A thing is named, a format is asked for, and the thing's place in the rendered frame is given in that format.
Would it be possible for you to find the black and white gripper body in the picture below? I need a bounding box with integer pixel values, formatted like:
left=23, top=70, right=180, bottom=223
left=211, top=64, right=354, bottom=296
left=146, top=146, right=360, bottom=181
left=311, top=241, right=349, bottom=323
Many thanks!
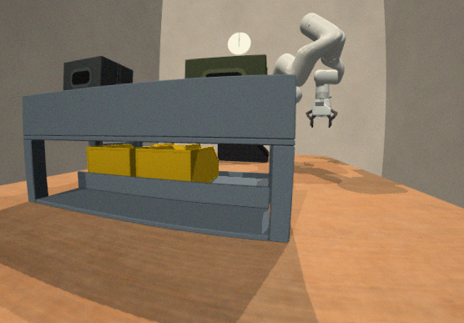
left=312, top=97, right=331, bottom=118

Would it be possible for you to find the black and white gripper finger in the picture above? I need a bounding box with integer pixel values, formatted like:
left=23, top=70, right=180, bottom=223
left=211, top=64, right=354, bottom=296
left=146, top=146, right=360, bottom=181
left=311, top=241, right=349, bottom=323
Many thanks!
left=306, top=110, right=316, bottom=128
left=327, top=109, right=338, bottom=128

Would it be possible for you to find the dark green case with orange latches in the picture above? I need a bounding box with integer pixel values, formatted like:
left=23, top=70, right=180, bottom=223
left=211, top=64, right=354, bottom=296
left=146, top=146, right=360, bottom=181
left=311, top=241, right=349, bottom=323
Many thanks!
left=184, top=54, right=266, bottom=78

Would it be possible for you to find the dark grey case with orange latches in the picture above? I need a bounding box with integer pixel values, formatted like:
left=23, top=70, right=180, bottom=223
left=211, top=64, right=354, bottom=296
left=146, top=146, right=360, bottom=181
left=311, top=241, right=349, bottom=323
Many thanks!
left=63, top=56, right=133, bottom=90

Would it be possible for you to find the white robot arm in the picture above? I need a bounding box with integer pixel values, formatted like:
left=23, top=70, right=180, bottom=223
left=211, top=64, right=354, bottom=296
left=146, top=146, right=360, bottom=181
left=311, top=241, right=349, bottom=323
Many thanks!
left=271, top=13, right=345, bottom=106

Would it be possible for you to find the grey shelf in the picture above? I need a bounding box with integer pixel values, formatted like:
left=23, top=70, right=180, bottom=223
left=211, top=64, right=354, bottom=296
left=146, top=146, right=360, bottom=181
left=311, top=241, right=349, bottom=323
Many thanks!
left=23, top=74, right=296, bottom=243

